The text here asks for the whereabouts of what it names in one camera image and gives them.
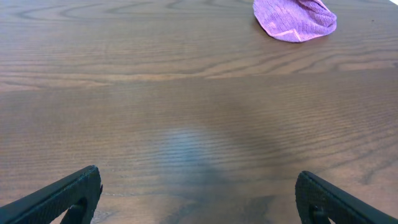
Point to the purple microfiber cloth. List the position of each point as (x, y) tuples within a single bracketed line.
[(294, 21)]

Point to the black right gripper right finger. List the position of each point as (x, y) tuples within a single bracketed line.
[(319, 201)]

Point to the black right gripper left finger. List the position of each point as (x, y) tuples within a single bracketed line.
[(75, 196)]

